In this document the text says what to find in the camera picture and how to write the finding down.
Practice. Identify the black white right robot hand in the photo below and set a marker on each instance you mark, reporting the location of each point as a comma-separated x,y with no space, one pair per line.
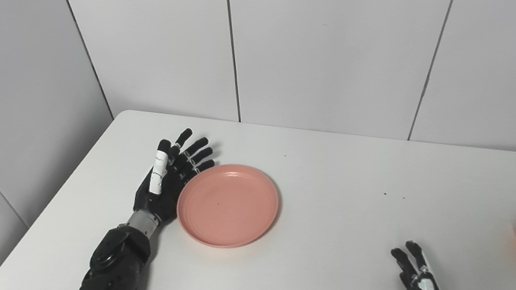
420,287

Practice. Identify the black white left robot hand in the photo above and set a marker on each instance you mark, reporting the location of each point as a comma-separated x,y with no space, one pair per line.
162,203

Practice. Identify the pink round plate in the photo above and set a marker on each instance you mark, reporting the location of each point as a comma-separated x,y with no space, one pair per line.
227,206

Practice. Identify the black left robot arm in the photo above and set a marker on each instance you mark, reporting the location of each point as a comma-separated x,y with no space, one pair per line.
108,286

